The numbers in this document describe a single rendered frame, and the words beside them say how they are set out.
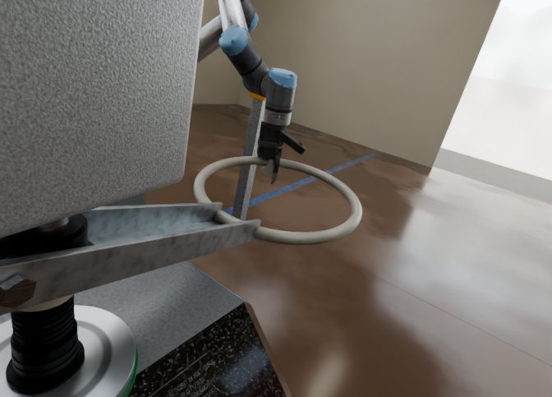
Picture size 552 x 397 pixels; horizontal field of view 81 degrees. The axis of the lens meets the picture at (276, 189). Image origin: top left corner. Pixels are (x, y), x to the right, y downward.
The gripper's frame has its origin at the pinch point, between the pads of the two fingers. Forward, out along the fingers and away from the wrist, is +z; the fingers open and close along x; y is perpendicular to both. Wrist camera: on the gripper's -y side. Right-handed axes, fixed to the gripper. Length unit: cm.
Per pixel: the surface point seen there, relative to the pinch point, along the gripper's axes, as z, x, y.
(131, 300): -1, 63, 30
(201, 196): -7.5, 33.6, 21.5
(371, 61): -23, -559, -219
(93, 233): -17, 67, 33
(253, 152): 27, -100, 5
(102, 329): -4, 72, 31
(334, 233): -6.6, 43.6, -11.5
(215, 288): 1, 57, 15
